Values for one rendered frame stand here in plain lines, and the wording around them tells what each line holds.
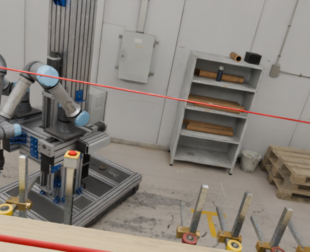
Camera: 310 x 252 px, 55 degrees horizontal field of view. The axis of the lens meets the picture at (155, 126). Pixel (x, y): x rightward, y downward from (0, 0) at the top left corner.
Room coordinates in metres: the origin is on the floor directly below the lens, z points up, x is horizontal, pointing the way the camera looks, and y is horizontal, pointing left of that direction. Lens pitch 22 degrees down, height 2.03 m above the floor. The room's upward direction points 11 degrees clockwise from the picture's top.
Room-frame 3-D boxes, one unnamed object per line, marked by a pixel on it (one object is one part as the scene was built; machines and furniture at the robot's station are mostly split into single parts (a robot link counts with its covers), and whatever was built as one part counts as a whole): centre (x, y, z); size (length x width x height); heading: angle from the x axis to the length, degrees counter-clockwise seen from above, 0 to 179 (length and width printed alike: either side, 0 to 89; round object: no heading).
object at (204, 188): (1.41, -0.33, 0.93); 0.03 x 0.03 x 0.48; 3
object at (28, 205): (1.36, 0.69, 0.84); 0.13 x 0.06 x 0.05; 93
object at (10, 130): (1.55, 0.85, 1.19); 0.11 x 0.11 x 0.08; 54
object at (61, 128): (2.01, 0.66, 1.09); 0.15 x 0.15 x 0.10
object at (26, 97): (2.23, 1.11, 1.21); 0.13 x 0.12 x 0.14; 92
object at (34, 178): (1.42, 0.71, 0.83); 0.43 x 0.03 x 0.04; 3
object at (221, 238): (1.42, -0.56, 0.83); 0.13 x 0.06 x 0.05; 93
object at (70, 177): (1.37, 0.40, 0.93); 0.05 x 0.04 x 0.45; 93
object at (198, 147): (3.90, -0.74, 0.78); 0.90 x 0.45 x 1.55; 94
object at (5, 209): (1.22, 0.70, 0.85); 0.08 x 0.08 x 0.11
